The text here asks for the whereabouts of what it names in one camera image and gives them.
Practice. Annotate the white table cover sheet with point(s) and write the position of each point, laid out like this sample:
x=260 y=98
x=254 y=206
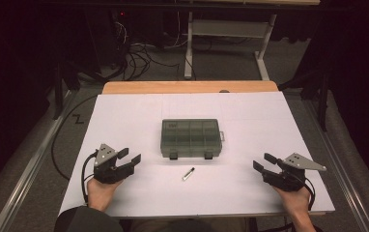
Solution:
x=205 y=193

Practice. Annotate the white frame desk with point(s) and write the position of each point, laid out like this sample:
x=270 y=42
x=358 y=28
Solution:
x=227 y=28

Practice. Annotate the dark equipment with red light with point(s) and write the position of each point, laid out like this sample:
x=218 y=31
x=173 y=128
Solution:
x=121 y=25

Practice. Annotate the grey plastic compartment box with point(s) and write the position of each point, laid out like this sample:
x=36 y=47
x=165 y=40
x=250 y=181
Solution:
x=190 y=137

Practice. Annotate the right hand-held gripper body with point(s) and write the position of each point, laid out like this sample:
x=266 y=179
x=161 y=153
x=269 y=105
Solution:
x=285 y=180

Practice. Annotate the aluminium floor rail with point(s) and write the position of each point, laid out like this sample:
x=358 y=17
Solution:
x=343 y=180
x=28 y=180

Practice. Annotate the person's right hand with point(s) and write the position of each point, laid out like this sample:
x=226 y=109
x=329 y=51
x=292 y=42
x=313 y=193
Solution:
x=297 y=201

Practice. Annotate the black metal stand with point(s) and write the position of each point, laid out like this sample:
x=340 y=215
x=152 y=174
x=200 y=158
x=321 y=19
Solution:
x=323 y=103
x=58 y=93

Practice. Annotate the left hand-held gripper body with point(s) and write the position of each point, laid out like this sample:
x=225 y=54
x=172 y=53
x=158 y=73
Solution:
x=106 y=172

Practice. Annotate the wooden table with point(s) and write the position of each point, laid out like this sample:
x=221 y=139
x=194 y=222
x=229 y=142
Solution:
x=189 y=87

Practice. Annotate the person's left hand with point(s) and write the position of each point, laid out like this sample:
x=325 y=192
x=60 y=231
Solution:
x=100 y=195

